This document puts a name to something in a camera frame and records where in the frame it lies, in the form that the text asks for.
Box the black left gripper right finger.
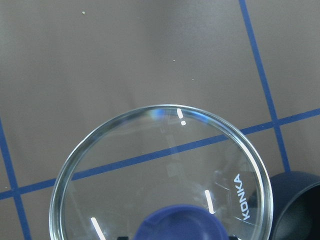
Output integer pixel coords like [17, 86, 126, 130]
[228, 235, 240, 240]

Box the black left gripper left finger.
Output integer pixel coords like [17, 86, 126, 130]
[117, 236, 128, 240]

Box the glass lid purple knob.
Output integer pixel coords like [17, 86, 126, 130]
[49, 104, 273, 240]

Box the dark blue pot purple handle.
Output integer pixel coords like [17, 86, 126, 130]
[269, 171, 320, 240]

